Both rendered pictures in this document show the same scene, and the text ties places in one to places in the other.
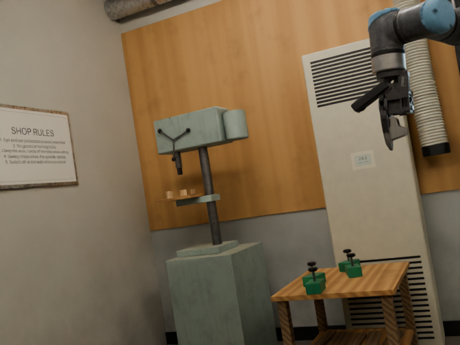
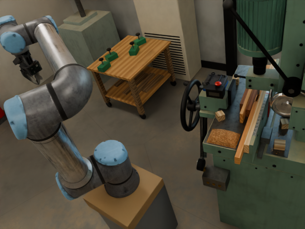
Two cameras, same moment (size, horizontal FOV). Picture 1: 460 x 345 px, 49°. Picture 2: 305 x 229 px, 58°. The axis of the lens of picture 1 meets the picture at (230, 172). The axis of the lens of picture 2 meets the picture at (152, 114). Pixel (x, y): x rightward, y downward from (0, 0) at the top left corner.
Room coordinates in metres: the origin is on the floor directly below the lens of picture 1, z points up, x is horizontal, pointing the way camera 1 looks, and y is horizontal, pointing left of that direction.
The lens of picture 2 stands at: (0.36, -1.46, 1.81)
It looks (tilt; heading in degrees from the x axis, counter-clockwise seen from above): 41 degrees down; 22
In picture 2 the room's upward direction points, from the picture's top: 17 degrees counter-clockwise
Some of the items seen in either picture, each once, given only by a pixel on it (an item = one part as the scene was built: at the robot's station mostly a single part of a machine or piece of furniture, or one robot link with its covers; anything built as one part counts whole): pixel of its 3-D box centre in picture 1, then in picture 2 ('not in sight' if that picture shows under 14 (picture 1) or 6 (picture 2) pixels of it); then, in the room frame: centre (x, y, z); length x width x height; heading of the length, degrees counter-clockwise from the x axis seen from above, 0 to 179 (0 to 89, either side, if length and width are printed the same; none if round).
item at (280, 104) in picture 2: not in sight; (287, 104); (1.23, -1.66, 1.02); 0.12 x 0.03 x 0.12; 74
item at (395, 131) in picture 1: (395, 133); (34, 80); (1.37, -0.46, 1.13); 0.06 x 0.03 x 0.09; 61
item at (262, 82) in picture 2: not in sight; (263, 81); (1.38, -1.59, 1.03); 0.14 x 0.07 x 0.09; 74
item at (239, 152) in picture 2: not in sight; (255, 107); (1.33, -1.55, 0.92); 0.62 x 0.02 x 0.04; 164
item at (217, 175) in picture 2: not in sight; (215, 177); (1.18, -1.36, 0.58); 0.12 x 0.08 x 0.08; 74
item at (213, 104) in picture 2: not in sight; (217, 95); (1.43, -1.38, 0.91); 0.15 x 0.14 x 0.09; 164
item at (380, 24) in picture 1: (387, 34); (9, 31); (1.37, -0.49, 1.41); 0.10 x 0.09 x 0.12; 39
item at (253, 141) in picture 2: not in sight; (266, 100); (1.37, -1.61, 0.93); 0.60 x 0.02 x 0.06; 164
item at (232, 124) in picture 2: not in sight; (234, 105); (1.41, -1.47, 0.87); 0.61 x 0.30 x 0.06; 164
